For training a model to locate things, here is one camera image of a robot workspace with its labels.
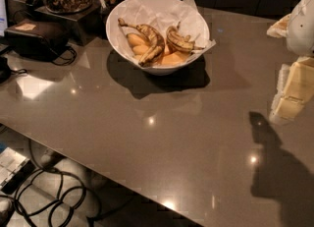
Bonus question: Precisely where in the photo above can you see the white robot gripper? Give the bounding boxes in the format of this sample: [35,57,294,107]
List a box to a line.
[267,0,314,125]

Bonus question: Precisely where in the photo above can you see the short spotted brown banana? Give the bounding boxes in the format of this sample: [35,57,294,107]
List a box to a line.
[166,23,202,53]

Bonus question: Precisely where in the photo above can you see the white ceramic bowl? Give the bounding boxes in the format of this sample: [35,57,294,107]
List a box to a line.
[105,0,211,77]

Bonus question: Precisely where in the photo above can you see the white paper bowl liner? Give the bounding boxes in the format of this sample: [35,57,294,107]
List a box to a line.
[115,0,217,65]

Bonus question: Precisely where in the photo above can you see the long spotted brown banana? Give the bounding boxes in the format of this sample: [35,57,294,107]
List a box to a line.
[118,18,165,67]

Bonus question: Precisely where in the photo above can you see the yellow bananas under pile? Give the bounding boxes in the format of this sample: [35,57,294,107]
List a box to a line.
[127,32,190,67]

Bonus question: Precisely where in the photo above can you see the dark metal jar stand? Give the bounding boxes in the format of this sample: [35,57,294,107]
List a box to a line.
[35,2,104,46]

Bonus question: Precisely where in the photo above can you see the black box with label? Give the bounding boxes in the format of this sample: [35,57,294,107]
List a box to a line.
[4,19,69,62]

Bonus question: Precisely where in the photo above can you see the black round object left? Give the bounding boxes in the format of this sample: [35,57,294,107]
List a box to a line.
[0,57,11,84]

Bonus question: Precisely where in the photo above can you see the monitor edge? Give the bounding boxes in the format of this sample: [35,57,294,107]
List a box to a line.
[0,0,9,37]

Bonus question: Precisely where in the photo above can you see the white box on floor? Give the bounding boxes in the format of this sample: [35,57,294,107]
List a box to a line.
[0,147,29,194]

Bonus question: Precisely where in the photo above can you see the black cable on table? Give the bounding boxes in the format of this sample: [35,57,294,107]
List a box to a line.
[50,44,79,67]

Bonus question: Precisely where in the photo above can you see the black cables on floor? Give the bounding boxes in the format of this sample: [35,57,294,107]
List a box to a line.
[0,139,138,227]

